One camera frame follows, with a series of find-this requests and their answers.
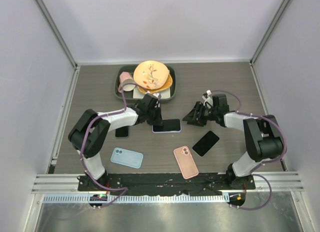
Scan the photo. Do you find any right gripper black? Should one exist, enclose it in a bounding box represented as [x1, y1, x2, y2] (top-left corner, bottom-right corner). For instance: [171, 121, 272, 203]
[182, 102, 218, 127]

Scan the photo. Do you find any blue phone black screen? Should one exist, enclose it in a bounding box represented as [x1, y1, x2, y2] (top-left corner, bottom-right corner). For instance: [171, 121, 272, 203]
[152, 118, 181, 132]

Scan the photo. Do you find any lilac phone case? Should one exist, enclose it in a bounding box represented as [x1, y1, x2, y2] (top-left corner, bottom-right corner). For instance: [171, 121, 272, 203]
[151, 118, 182, 134]

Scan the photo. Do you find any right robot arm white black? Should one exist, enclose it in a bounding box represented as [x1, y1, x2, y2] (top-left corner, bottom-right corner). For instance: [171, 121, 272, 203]
[182, 91, 287, 190]

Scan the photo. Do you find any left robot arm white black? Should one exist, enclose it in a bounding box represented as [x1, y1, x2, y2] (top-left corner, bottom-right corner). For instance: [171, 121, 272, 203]
[68, 93, 163, 192]

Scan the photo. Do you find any white phone black screen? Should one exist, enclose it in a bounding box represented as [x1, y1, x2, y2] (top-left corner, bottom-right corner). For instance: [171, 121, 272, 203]
[192, 131, 220, 157]

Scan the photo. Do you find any green phone black screen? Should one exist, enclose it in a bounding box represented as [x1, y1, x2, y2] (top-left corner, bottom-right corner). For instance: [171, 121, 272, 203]
[115, 126, 130, 138]

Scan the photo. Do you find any light blue phone case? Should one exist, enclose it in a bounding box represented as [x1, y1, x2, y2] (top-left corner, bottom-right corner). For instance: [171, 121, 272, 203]
[110, 148, 144, 169]

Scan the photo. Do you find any pink phone case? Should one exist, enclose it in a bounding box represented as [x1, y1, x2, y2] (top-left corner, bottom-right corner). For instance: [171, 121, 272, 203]
[173, 146, 199, 179]

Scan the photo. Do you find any white square plate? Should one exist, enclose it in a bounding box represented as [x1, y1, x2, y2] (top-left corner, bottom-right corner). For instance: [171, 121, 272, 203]
[133, 87, 171, 99]

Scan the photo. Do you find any dark green tray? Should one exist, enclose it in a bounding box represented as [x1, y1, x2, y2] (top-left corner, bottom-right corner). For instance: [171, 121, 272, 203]
[114, 64, 176, 103]

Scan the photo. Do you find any peach floral plate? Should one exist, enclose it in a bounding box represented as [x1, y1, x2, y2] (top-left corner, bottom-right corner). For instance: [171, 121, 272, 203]
[133, 60, 170, 90]

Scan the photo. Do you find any pink mug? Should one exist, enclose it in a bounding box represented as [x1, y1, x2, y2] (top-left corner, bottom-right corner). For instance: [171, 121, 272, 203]
[118, 72, 136, 92]

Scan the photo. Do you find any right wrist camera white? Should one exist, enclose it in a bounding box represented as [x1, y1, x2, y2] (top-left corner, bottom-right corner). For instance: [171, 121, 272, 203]
[202, 90, 213, 108]

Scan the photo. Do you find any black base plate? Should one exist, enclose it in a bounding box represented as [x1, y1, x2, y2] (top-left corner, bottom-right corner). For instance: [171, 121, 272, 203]
[77, 172, 256, 196]

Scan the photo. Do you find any white slotted cable duct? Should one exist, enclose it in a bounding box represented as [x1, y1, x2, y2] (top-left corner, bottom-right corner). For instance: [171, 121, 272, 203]
[42, 193, 230, 204]

